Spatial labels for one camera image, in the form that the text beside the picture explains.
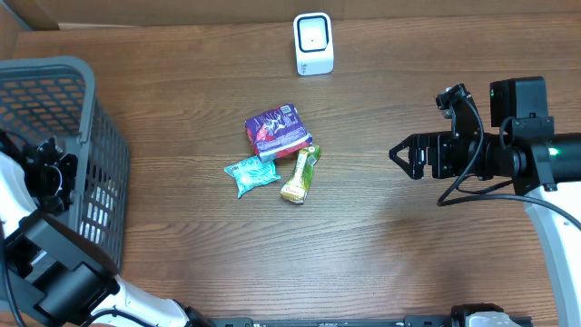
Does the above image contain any yellow green snack packet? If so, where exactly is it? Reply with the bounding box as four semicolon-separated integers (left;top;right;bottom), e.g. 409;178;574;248
281;144;320;204

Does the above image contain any purple sanitary pad pack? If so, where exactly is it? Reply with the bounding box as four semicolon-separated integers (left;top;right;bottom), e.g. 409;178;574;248
245;103;312;163

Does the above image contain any mint green wipes packet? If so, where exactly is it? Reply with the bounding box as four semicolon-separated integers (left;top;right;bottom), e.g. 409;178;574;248
224;156;281;199

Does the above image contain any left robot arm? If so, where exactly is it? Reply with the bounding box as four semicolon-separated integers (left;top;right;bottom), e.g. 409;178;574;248
1;133;212;326

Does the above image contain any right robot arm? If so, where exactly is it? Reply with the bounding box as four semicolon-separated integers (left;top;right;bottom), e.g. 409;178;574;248
389;76;580;326

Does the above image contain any white barcode scanner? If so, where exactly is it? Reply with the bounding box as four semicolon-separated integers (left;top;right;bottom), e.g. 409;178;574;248
293;12;334;76

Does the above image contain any white packet in basket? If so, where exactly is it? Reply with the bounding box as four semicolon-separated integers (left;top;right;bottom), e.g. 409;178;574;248
80;186;114;252

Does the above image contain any grey plastic mesh basket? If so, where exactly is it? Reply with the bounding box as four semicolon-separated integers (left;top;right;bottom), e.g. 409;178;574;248
1;56;131;272

